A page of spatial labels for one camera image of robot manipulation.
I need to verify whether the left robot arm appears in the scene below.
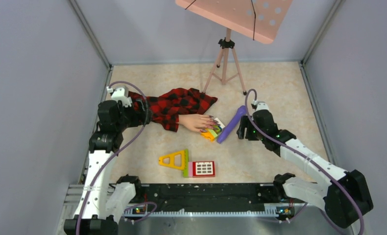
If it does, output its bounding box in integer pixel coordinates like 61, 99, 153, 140
63, 97, 151, 235

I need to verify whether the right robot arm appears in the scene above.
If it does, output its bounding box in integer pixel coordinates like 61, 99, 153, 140
237, 110, 374, 228

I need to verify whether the mannequin hand with painted nails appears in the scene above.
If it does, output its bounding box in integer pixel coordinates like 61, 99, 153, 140
178, 114, 218, 132

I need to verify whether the purple toy microphone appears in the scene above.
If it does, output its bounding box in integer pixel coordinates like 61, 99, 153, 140
217, 105, 247, 144

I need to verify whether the red black plaid shirt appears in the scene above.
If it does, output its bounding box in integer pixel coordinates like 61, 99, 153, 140
146, 88, 218, 132

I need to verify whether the yellow triangle toy piece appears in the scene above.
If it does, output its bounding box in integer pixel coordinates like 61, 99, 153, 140
158, 150, 187, 170

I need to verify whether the red window toy block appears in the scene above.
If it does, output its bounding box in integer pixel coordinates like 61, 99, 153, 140
187, 161, 216, 178

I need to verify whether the green toy plate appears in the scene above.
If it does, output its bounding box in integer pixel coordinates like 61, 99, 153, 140
182, 149, 189, 178

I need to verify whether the pink music stand tripod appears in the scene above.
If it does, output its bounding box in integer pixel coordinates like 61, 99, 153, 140
202, 28, 247, 95

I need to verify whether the pink perforated stand tray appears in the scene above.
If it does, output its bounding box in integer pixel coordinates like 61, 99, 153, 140
175, 0, 293, 44

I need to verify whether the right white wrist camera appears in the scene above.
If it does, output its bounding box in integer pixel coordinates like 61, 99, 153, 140
251, 100, 269, 112

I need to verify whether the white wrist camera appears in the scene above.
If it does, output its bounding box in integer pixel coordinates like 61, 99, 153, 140
251, 100, 269, 112
106, 86, 133, 108

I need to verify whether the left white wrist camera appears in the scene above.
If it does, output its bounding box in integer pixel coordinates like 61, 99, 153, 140
106, 86, 133, 108

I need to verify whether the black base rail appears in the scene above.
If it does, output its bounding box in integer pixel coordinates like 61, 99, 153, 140
131, 183, 286, 212

